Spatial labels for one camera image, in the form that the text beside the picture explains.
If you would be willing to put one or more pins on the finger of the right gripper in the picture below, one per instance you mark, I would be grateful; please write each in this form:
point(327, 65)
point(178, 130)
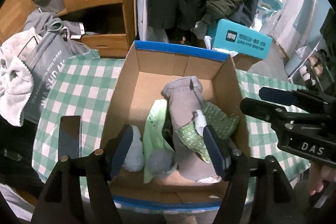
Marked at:
point(281, 97)
point(263, 111)

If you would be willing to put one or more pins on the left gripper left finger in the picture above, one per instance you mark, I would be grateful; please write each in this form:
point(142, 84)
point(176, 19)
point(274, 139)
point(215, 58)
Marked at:
point(60, 200)

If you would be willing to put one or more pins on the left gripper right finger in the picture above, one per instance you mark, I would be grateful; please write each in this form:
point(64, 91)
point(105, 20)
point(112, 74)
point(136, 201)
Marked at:
point(274, 200)

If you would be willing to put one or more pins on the blue striped white cloth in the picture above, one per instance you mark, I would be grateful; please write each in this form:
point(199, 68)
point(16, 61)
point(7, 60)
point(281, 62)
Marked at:
point(135, 160)

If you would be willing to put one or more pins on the light green plastic bag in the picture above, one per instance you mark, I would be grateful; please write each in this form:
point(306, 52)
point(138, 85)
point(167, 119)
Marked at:
point(152, 135)

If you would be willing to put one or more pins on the grey fuzzy sock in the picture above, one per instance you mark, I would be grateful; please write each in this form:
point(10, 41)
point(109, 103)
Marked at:
point(184, 96)

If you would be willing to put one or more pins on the person right hand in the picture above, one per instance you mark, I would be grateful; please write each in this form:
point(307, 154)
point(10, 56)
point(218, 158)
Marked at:
point(317, 175)

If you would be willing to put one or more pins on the shoe rack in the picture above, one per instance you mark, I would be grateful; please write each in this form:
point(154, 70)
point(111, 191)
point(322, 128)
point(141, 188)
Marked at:
point(313, 69)

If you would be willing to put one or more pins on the black phone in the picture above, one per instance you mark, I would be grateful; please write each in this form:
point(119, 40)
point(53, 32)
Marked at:
point(69, 141)

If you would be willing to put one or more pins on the brown cardboard box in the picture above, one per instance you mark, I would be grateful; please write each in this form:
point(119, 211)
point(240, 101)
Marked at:
point(244, 62)

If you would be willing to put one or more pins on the teal shoe box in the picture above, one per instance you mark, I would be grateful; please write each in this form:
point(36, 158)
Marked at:
point(230, 36)

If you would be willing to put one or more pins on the clear blue plastic bag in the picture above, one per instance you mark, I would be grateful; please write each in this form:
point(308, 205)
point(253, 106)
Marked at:
point(267, 13)

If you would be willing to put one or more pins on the white plastic bag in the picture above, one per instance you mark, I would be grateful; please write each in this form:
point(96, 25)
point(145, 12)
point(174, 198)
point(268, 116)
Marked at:
point(208, 40)

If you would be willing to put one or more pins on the white towel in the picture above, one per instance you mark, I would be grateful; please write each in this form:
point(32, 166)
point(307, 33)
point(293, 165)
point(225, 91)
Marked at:
point(16, 80)

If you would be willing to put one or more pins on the grey tote bag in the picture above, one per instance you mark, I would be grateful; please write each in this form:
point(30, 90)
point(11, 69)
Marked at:
point(45, 59)

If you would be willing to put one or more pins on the grey clothes pile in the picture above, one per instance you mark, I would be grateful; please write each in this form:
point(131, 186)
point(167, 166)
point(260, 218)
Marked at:
point(44, 22)

